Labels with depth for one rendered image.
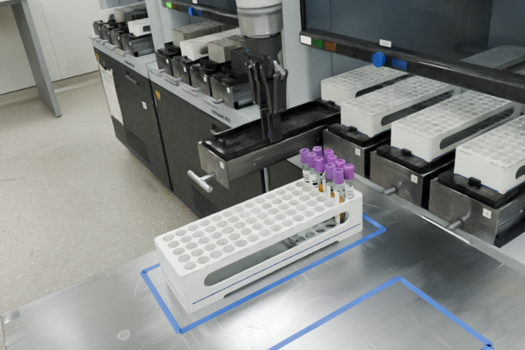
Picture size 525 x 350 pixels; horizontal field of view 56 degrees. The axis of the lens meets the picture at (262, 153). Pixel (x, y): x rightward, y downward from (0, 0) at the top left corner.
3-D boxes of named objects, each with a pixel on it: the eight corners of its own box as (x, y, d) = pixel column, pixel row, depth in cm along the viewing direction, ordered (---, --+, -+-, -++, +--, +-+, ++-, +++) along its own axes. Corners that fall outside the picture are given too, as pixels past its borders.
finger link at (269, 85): (273, 59, 103) (277, 59, 102) (281, 110, 107) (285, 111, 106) (258, 64, 101) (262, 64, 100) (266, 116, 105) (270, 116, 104)
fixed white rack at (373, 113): (427, 94, 127) (429, 71, 124) (460, 104, 119) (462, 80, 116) (339, 128, 113) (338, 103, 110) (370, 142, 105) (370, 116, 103)
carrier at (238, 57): (256, 73, 149) (254, 55, 147) (250, 76, 148) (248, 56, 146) (237, 66, 158) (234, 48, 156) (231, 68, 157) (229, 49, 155)
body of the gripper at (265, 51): (289, 32, 98) (292, 76, 102) (266, 26, 105) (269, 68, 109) (258, 40, 95) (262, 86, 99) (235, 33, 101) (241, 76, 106)
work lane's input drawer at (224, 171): (403, 92, 148) (405, 63, 143) (441, 104, 137) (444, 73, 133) (183, 175, 115) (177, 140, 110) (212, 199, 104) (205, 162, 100)
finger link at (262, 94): (255, 63, 102) (252, 61, 103) (258, 111, 108) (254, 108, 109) (271, 58, 104) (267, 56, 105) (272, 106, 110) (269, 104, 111)
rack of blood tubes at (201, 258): (325, 201, 84) (323, 169, 81) (365, 229, 76) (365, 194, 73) (160, 273, 71) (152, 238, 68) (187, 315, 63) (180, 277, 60)
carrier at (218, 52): (230, 64, 161) (229, 46, 158) (226, 66, 160) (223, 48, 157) (214, 58, 170) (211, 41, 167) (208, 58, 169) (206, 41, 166)
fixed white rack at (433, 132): (480, 110, 115) (483, 84, 112) (520, 122, 107) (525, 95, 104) (388, 150, 101) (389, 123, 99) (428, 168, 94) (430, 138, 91)
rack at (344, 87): (401, 75, 141) (401, 54, 139) (429, 83, 134) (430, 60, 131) (320, 103, 128) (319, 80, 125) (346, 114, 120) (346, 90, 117)
